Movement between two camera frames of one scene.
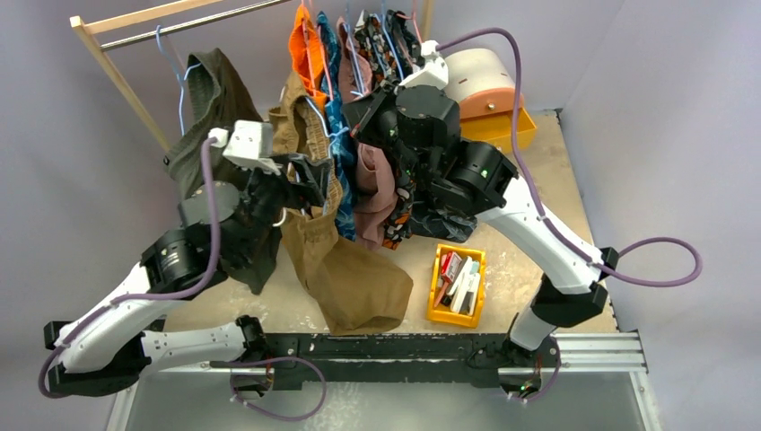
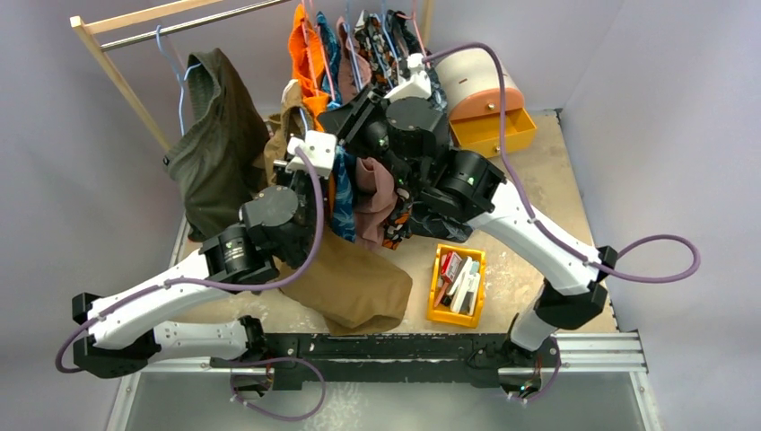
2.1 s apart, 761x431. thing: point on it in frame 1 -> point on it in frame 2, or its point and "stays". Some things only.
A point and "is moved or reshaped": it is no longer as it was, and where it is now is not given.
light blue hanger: (182, 80) stays
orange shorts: (307, 55) stays
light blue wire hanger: (329, 136) is moved or reshaped
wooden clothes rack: (83, 22) stays
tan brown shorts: (360, 288) is moved or reshaped
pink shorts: (375, 170) stays
